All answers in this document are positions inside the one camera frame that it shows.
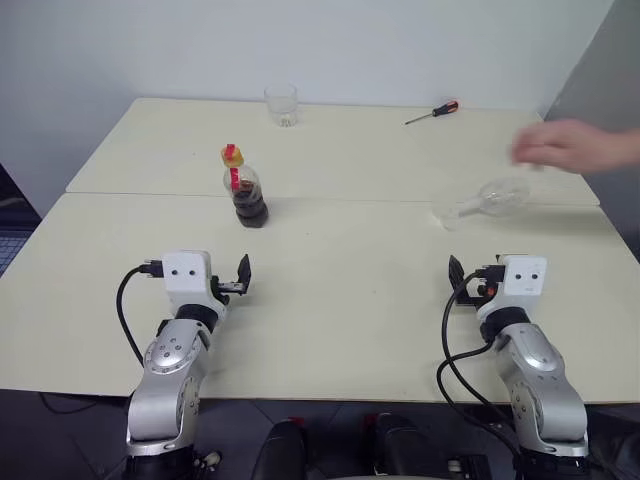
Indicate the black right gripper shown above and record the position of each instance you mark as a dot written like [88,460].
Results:
[482,296]

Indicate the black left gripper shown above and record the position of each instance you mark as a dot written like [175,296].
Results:
[227,288]

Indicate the dark sauce bottle yellow cap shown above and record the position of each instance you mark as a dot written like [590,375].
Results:
[250,205]

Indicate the clear wine glass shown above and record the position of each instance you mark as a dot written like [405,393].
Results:
[500,197]

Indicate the person's bare forearm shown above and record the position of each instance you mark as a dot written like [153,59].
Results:
[630,150]

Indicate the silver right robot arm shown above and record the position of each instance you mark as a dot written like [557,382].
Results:
[540,360]

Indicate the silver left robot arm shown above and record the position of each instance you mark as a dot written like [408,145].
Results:
[165,355]

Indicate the person's bare hand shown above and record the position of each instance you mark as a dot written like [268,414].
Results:
[565,145]

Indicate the clear glass tumbler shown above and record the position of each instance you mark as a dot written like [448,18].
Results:
[281,107]

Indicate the dark rounded shape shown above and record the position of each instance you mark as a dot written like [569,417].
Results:
[405,447]
[280,450]

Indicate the small white connector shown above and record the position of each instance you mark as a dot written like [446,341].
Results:
[212,459]

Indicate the dark grid-patterned panel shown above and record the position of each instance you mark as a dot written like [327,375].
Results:
[15,225]

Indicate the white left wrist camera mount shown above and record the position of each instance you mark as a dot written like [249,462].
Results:
[185,272]

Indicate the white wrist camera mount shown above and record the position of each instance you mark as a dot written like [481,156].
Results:
[185,272]
[525,282]

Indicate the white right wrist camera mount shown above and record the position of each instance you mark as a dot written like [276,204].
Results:
[525,282]

